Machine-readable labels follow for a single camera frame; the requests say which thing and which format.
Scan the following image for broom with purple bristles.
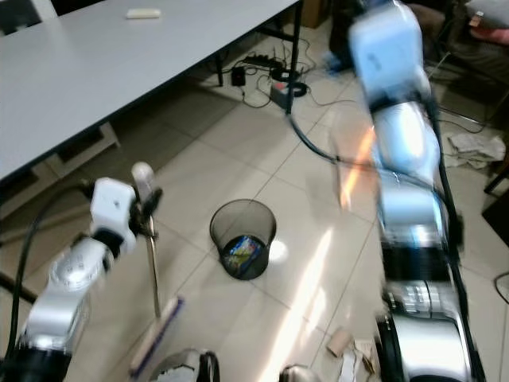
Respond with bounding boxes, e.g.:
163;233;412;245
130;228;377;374
129;162;186;379

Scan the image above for beige long-handled dustpan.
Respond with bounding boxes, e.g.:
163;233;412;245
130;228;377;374
326;102;384;214

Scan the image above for black slanted floor strut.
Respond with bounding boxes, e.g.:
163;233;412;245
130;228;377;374
0;272;42;308

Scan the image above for grey crumpled floor cloth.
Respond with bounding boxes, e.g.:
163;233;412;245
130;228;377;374
444;131;509;170

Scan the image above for red and black socket box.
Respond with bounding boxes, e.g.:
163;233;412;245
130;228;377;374
270;79;305;110

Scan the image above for black mesh waste bin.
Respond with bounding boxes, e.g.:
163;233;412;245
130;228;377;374
209;198;278;282

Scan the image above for black power strip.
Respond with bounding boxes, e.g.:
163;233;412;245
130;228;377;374
242;53;281;69

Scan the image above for white beam under table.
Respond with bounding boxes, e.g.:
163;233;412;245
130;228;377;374
0;122;120;200

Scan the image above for brown armchair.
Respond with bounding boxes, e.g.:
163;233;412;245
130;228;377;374
404;0;480;74

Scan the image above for blue yellow snack packet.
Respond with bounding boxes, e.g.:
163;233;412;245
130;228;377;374
222;236;268;276

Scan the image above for black power adapter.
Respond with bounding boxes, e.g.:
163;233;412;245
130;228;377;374
230;65;247;88

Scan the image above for white cabinet with dark glass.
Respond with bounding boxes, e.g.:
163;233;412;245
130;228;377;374
0;0;50;37

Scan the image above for robot left leg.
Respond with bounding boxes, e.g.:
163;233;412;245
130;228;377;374
154;348;220;382

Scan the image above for robot leg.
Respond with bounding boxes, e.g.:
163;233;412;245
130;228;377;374
278;364;317;382
154;348;220;382

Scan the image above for grey pillow with tag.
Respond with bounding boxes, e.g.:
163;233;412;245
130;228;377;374
468;4;509;47

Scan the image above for small white oblong block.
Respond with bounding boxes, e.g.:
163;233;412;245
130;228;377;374
125;8;162;21

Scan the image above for robot right leg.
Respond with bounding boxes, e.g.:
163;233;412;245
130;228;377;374
278;364;317;382

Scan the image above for brown cardboard tube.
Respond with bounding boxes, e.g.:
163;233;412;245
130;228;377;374
325;327;356;357

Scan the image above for crumpled paper scraps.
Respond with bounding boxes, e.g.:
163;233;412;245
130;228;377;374
340;340;380;382

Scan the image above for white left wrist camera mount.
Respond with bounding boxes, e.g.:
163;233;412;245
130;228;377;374
89;177;138;244

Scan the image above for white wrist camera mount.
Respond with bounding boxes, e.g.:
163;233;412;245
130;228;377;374
89;177;138;244
348;0;428;105

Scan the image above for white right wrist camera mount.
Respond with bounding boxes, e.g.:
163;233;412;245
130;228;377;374
348;0;428;105

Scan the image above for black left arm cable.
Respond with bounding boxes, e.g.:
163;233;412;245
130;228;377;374
8;181;96;359

